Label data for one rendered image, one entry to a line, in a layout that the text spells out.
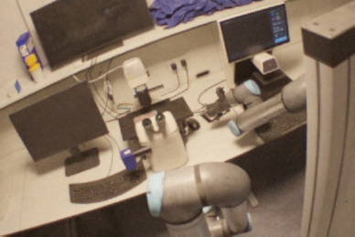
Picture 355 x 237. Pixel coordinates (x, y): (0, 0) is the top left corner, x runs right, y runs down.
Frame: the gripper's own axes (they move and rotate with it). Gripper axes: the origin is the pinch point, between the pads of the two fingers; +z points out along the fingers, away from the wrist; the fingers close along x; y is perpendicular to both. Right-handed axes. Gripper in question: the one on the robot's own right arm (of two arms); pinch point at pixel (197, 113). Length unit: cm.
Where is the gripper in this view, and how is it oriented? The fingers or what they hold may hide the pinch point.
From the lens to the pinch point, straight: 184.8
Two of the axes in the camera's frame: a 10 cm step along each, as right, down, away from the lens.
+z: -7.4, 4.2, 5.2
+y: 6.4, 6.8, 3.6
